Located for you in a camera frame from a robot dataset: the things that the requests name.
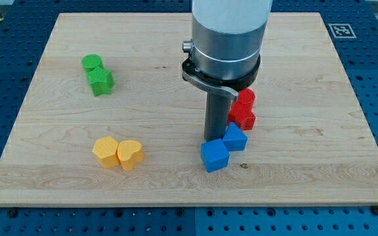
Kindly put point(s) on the blue cube block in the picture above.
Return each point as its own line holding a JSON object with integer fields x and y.
{"x": 214, "y": 155}

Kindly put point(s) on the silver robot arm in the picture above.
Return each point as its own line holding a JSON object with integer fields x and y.
{"x": 227, "y": 36}

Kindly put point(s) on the blue triangle block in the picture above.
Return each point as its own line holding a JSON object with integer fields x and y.
{"x": 234, "y": 139}

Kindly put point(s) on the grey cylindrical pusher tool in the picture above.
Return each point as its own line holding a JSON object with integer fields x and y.
{"x": 216, "y": 116}

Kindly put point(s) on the red star block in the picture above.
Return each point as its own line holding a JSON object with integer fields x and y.
{"x": 242, "y": 116}

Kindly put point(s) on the red cylinder block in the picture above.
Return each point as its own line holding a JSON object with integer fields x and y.
{"x": 246, "y": 97}

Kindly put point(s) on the yellow heart block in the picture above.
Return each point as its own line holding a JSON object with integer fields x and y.
{"x": 130, "y": 153}

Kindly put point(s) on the wooden board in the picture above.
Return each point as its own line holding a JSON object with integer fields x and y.
{"x": 311, "y": 144}

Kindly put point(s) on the yellow hexagon block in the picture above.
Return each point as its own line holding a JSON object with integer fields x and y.
{"x": 105, "y": 150}

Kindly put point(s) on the green star block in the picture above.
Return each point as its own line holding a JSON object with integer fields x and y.
{"x": 100, "y": 80}

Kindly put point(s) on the green cylinder block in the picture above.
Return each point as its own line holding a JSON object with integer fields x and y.
{"x": 91, "y": 61}

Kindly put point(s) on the black white fiducial marker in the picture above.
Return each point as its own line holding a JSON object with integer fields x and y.
{"x": 342, "y": 31}

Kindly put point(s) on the black flange mount with bracket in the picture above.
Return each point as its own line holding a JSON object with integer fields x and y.
{"x": 225, "y": 88}

